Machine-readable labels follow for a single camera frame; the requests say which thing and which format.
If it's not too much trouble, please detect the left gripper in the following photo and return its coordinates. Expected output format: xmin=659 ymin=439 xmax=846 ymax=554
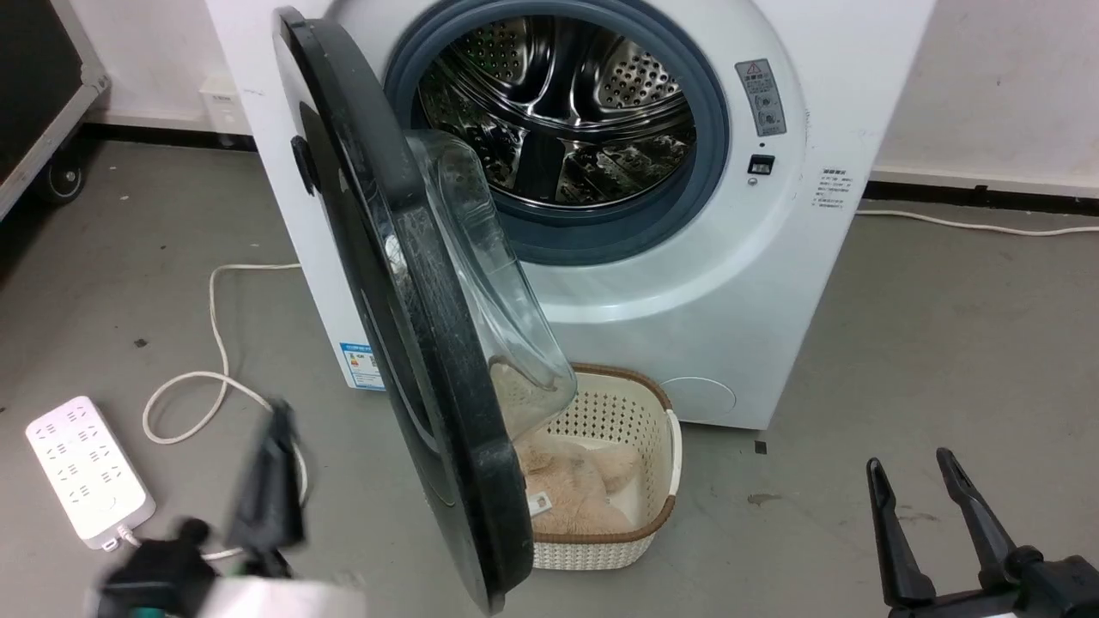
xmin=99 ymin=402 xmax=366 ymax=618

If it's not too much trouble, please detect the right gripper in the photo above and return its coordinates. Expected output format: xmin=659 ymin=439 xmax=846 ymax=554
xmin=865 ymin=448 xmax=1099 ymax=618

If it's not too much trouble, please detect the black round glass washer door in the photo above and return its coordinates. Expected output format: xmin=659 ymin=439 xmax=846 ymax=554
xmin=273 ymin=7 xmax=578 ymax=615

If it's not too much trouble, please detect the white front-load washing machine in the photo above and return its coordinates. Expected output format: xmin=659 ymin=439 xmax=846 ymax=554
xmin=204 ymin=0 xmax=937 ymax=430

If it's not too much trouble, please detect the grey rubber door gasket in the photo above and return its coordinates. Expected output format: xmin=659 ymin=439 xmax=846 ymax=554
xmin=384 ymin=0 xmax=731 ymax=265

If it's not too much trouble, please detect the blue energy label sticker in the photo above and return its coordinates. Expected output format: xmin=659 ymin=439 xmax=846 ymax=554
xmin=339 ymin=342 xmax=386 ymax=391

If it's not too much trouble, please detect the white power strip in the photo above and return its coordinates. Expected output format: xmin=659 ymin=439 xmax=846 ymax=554
xmin=24 ymin=395 xmax=157 ymax=550

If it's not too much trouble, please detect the round white filter cover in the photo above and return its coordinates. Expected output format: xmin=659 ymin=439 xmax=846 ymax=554
xmin=661 ymin=376 xmax=738 ymax=423

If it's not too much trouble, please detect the beige plush teddy bear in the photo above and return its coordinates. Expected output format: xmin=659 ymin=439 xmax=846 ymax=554
xmin=515 ymin=433 xmax=643 ymax=537

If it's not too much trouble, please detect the white woven laundry basket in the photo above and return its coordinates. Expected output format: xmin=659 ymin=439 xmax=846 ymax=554
xmin=515 ymin=362 xmax=683 ymax=572

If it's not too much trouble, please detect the white printed text sticker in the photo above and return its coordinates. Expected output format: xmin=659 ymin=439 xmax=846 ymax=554
xmin=814 ymin=167 xmax=851 ymax=211

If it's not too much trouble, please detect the black caster wheel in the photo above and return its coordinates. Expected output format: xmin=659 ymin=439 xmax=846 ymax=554
xmin=39 ymin=154 xmax=87 ymax=205

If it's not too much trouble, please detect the grey warning sticker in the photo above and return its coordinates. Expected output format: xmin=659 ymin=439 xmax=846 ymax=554
xmin=735 ymin=58 xmax=787 ymax=138

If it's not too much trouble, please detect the black flight case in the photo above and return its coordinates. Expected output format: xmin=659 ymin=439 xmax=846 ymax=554
xmin=0 ymin=0 xmax=111 ymax=222

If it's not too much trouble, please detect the stainless steel washer drum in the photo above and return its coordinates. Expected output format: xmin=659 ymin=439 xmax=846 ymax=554
xmin=416 ymin=15 xmax=698 ymax=209

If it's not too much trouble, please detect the white power strip cable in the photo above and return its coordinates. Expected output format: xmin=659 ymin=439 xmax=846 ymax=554
xmin=142 ymin=262 xmax=310 ymax=563

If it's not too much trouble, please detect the white washer power cable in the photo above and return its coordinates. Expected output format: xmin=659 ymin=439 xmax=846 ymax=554
xmin=854 ymin=209 xmax=1099 ymax=237

